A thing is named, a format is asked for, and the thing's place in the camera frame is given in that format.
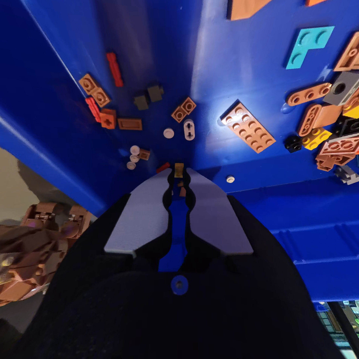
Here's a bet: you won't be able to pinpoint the nougat three-hole beam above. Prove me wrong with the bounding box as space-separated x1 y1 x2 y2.
286 83 332 106

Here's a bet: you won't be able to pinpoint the blue plastic bin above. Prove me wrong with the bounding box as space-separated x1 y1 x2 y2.
0 0 359 303

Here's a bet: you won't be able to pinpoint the nougat slope brick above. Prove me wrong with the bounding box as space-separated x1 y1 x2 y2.
227 0 271 21

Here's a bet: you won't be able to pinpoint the nougat flat tile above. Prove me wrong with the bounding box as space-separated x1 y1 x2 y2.
118 118 142 131

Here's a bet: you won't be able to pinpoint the black toy brick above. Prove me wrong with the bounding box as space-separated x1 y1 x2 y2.
332 115 359 138

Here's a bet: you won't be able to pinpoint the nougat two-stud plate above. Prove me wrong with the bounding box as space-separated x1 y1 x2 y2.
79 73 111 108
171 97 197 123

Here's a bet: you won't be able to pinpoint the grey brick with hole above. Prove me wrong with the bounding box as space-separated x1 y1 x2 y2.
323 71 359 106

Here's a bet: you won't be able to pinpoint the colourful printed box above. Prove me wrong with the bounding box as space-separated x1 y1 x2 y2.
315 300 359 349

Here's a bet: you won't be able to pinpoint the small black brick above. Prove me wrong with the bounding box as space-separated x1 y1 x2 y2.
285 135 303 153

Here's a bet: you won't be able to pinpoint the grey clip piece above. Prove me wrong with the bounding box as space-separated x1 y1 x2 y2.
335 165 359 185

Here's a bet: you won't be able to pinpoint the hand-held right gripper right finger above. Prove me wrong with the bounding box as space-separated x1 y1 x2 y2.
179 168 254 271

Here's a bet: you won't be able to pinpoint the nougat brick-built model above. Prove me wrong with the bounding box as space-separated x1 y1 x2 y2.
0 202 92 307

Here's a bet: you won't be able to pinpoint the orange cross-hole brick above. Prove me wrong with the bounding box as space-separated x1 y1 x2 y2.
99 109 117 129

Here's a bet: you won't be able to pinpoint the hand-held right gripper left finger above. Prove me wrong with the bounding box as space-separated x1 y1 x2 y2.
104 168 173 270

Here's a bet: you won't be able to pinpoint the nougat toy plate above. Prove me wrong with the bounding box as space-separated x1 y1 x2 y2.
334 32 359 72

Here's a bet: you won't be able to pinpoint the large nougat studded plate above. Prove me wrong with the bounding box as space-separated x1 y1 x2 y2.
220 99 277 154

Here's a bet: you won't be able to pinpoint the teal corner plate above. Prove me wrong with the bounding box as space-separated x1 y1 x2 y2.
286 26 335 70

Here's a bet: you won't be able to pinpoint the yellow studded brick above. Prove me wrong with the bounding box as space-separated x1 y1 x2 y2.
301 128 333 150

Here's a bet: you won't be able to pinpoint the red toy bar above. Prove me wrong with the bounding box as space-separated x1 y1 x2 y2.
85 97 101 123
106 52 124 87

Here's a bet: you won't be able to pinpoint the nougat stacked plates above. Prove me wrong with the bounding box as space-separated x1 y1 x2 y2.
315 135 359 171

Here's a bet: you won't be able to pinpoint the grey desk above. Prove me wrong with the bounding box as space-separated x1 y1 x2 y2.
0 147 97 359

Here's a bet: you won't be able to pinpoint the nougat curved beam piece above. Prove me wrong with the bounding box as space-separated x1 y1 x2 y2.
297 103 343 137

